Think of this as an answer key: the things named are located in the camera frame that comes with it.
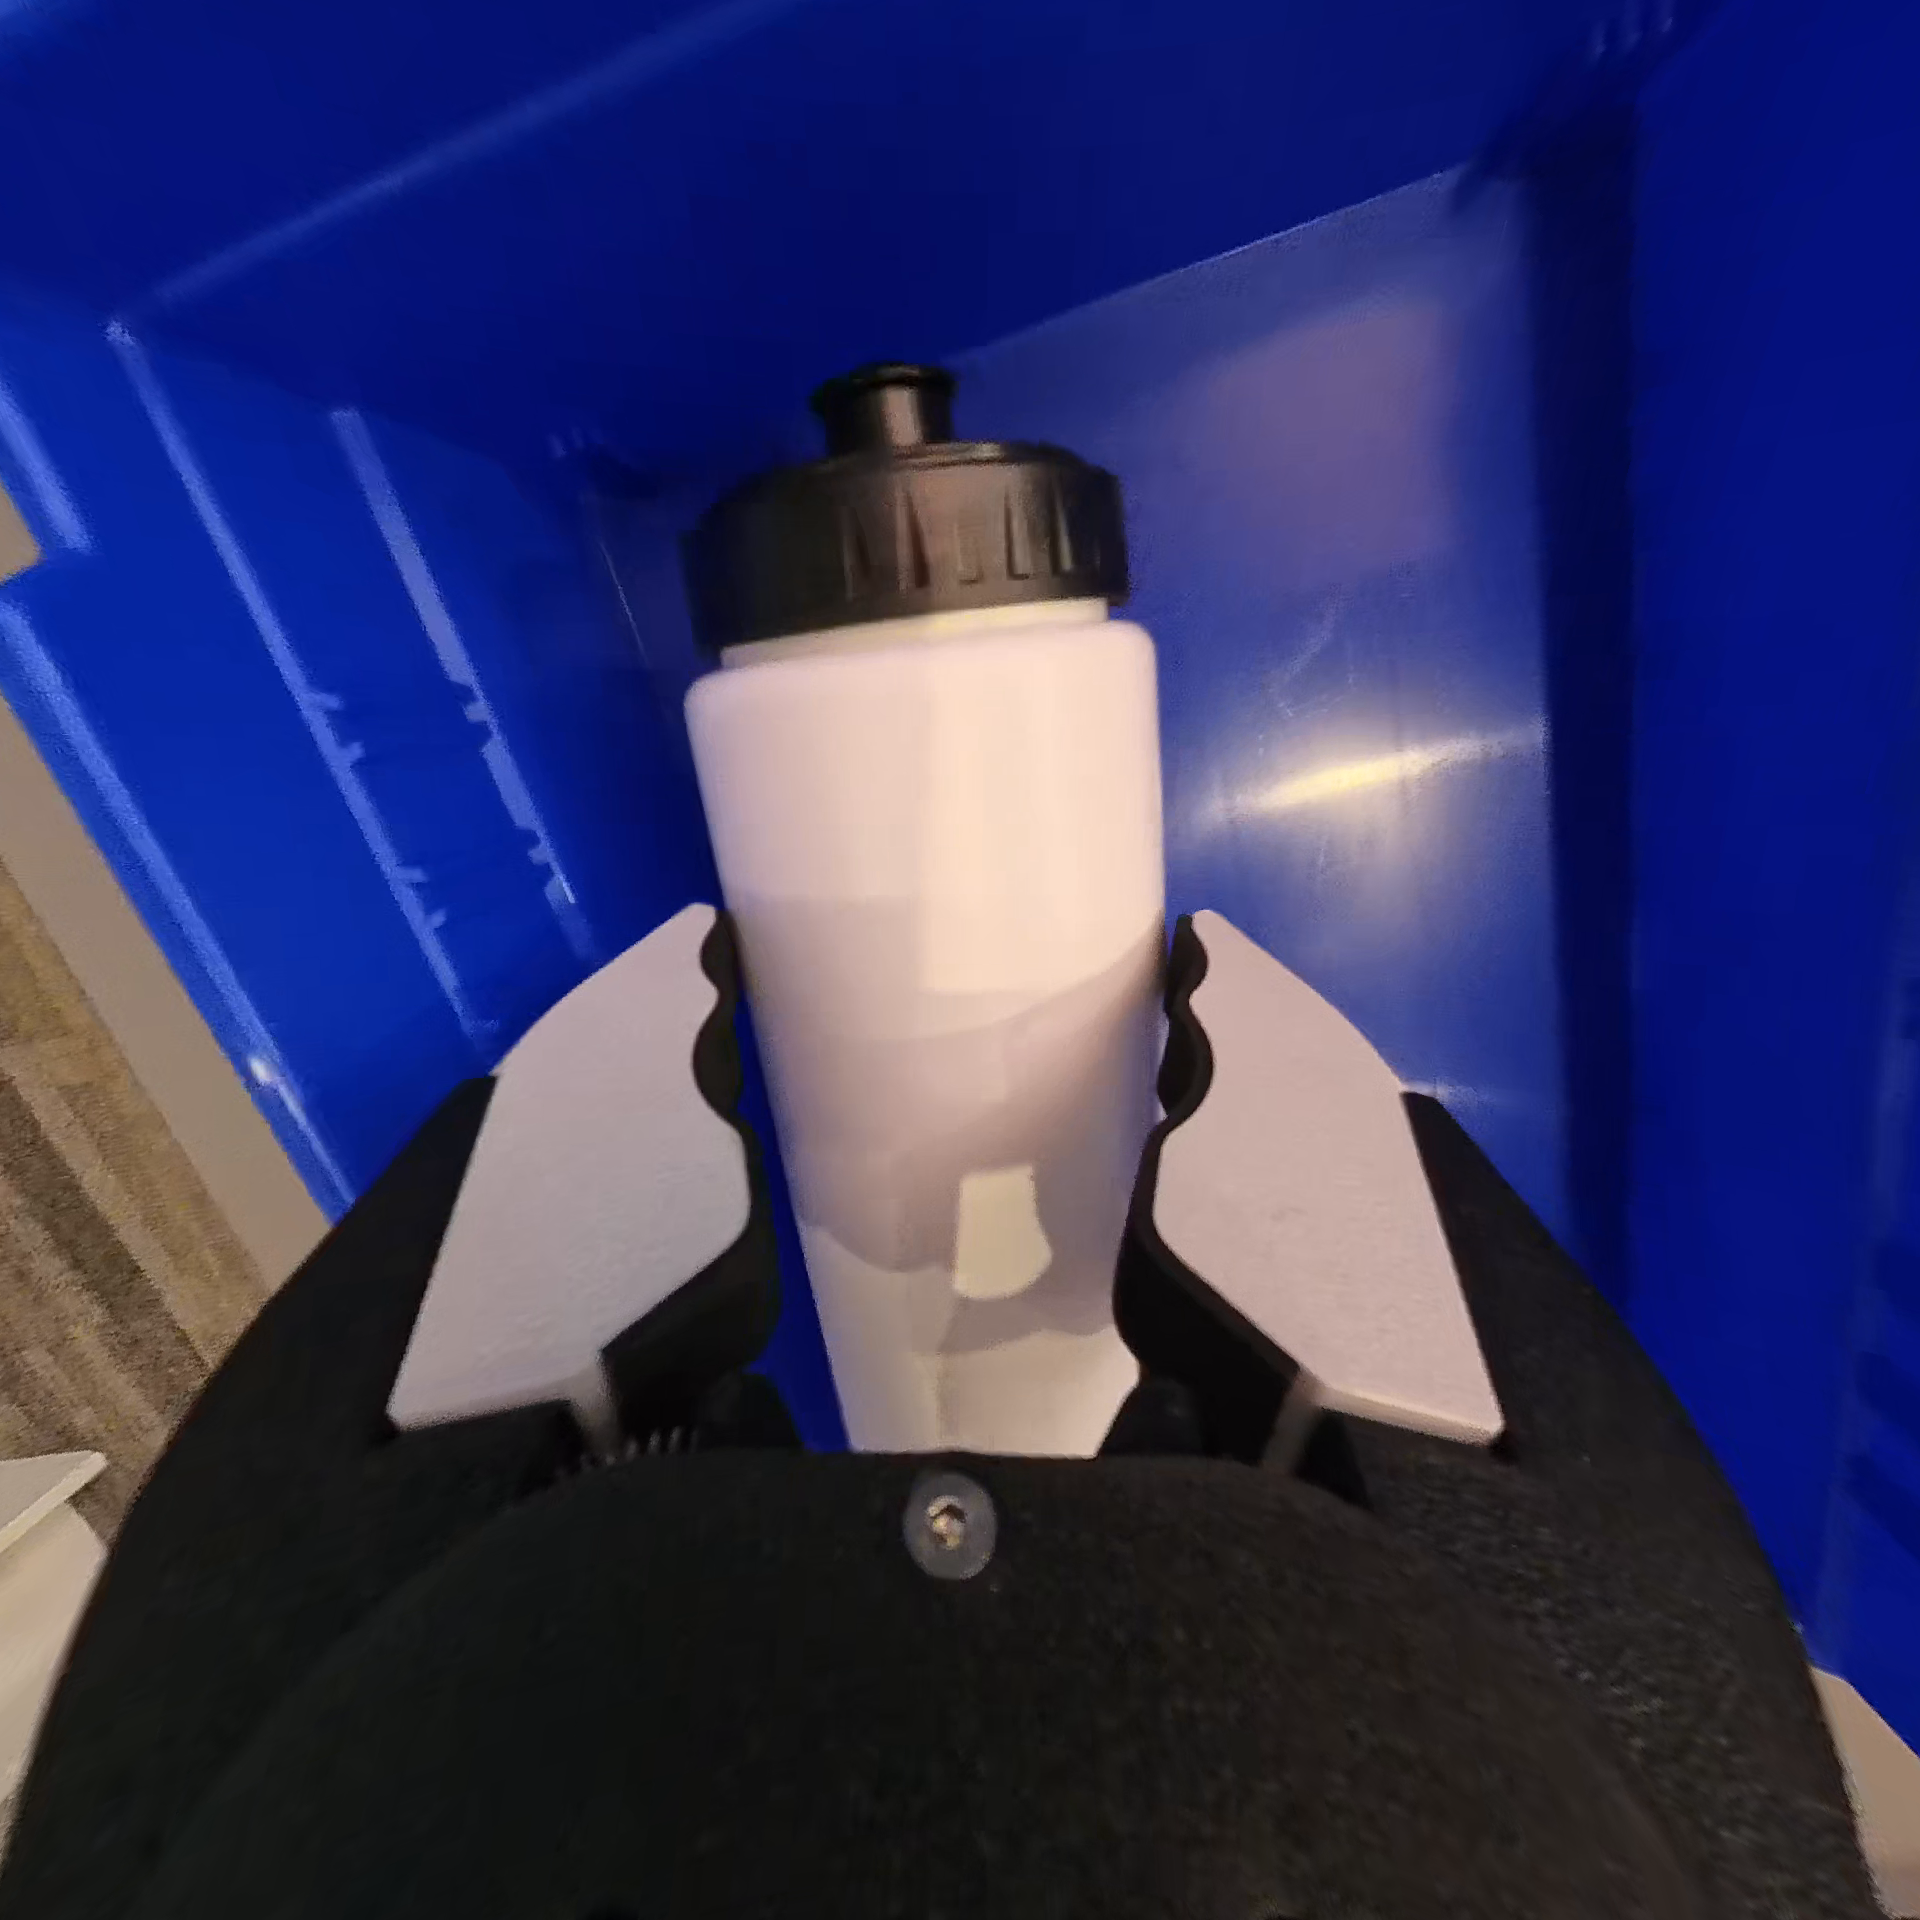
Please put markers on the white plastic bottle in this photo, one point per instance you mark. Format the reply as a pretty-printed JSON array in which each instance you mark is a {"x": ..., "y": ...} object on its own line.
[{"x": 931, "y": 839}]

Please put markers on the black bottle lid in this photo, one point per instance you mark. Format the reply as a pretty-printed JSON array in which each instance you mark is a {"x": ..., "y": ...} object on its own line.
[{"x": 901, "y": 557}]

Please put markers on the blue plastic bin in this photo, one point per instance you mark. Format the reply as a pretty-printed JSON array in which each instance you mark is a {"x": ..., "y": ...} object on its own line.
[{"x": 1424, "y": 599}]

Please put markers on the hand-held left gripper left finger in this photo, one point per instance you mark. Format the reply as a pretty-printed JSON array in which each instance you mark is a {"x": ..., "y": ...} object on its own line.
[{"x": 586, "y": 1202}]

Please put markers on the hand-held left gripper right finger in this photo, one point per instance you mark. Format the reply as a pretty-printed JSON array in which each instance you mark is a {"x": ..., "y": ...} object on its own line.
[{"x": 1305, "y": 1215}]

